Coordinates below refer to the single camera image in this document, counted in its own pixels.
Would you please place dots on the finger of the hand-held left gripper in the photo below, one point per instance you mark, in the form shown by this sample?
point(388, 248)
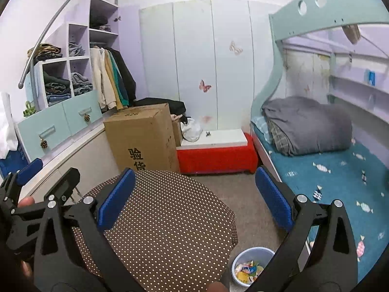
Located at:
point(29, 170)
point(70, 182)

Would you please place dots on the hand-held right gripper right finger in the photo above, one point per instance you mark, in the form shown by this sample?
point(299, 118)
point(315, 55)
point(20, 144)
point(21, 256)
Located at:
point(273, 200)

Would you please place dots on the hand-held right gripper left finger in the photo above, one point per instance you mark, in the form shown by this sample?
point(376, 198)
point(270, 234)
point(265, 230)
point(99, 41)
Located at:
point(117, 200)

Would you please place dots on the light blue plastic bin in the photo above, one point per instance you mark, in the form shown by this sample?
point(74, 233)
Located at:
point(240, 257)

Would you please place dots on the blue snack wrapper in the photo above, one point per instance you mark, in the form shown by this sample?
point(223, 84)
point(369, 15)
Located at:
point(249, 269)

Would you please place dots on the yellow snack wrapper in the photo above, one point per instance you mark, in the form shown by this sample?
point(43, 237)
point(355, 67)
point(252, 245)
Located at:
point(244, 277)

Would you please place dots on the person's left hand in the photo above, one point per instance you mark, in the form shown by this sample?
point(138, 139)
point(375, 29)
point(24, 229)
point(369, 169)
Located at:
point(26, 202)

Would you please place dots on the person's right hand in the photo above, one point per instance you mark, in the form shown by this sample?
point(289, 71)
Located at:
point(218, 287)

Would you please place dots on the blue box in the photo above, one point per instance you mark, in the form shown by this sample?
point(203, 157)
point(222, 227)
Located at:
point(7, 164)

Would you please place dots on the pinecone ornament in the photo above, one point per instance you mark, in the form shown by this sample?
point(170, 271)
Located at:
point(44, 144)
point(87, 118)

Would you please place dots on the white cloth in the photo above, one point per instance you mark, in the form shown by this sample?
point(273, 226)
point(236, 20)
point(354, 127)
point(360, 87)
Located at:
point(6, 127)

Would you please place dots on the light blue stair drawer cabinet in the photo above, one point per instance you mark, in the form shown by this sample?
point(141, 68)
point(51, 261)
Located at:
point(45, 124)

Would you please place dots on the round table with dotted tablecloth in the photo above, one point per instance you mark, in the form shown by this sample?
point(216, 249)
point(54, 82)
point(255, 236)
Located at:
point(170, 228)

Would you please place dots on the small green plant decoration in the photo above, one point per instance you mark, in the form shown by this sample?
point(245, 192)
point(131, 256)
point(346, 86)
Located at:
point(29, 109)

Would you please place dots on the large cardboard box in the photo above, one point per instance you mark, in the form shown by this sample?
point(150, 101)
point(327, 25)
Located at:
point(139, 137)

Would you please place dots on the red storage bench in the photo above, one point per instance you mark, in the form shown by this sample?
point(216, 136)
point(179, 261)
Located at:
point(215, 159)

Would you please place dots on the blue striped pillow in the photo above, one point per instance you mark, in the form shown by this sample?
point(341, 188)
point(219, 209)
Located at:
point(261, 127)

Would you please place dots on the white bench top board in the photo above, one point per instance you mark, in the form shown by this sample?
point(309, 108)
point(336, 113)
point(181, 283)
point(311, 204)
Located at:
point(225, 138)

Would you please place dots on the grey folded quilt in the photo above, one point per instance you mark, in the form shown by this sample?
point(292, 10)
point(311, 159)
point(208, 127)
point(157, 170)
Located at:
point(310, 124)

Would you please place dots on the dark green folded clothes stack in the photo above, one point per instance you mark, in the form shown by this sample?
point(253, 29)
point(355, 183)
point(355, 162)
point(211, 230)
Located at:
point(56, 88)

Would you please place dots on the curved metal handrail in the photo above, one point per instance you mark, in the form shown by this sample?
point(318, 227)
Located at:
point(20, 84)

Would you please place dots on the large folded jeans stack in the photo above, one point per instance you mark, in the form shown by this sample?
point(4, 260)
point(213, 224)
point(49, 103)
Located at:
point(80, 83)

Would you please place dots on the white plastic bag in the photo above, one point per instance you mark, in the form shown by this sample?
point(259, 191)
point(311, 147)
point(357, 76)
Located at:
point(191, 130)

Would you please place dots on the green hanging garment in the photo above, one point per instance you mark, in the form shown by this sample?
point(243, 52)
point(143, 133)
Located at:
point(117, 85)

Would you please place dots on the cream hanging jacket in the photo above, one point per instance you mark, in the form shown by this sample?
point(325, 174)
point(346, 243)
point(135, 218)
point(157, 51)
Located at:
point(101, 79)

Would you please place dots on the black bag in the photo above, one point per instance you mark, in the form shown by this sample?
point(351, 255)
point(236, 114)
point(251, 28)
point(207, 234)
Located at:
point(173, 106)

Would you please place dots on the black hanging coat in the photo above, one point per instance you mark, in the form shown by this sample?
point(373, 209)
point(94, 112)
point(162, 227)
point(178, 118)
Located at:
point(126, 79)

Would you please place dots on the brown and dark clothes pile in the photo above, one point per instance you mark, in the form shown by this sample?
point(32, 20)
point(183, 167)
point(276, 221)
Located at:
point(45, 51)

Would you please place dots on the small folded jeans stack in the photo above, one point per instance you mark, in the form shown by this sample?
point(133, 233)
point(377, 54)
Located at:
point(76, 50)

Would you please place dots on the white cubby shelf unit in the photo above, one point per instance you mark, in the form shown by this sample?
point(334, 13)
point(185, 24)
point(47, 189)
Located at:
point(79, 30)

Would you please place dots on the small blue item on shelf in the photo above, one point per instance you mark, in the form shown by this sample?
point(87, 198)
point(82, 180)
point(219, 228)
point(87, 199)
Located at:
point(370, 77)

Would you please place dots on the dark clothes bundle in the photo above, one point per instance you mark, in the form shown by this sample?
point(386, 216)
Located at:
point(98, 21)

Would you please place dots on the dark butterfly sticker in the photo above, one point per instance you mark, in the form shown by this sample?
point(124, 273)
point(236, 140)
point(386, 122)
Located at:
point(118, 19)

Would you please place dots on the thin grey rod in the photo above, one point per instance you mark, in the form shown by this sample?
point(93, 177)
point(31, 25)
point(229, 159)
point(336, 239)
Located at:
point(373, 46)

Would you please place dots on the brown hanging object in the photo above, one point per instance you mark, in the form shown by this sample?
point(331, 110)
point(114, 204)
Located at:
point(352, 33)

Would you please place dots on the purple bedside wall shelf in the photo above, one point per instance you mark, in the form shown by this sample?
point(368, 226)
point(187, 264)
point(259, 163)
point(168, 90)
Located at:
point(349, 92)

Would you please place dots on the pink butterfly wall sticker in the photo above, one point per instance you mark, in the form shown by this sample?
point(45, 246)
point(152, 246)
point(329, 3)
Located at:
point(204, 86)

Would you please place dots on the cream butterfly wall sticker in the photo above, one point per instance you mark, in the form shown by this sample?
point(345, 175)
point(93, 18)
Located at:
point(235, 48)

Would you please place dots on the teal and white bunk bed frame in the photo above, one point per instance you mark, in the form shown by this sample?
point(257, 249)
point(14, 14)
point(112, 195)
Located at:
point(288, 24)

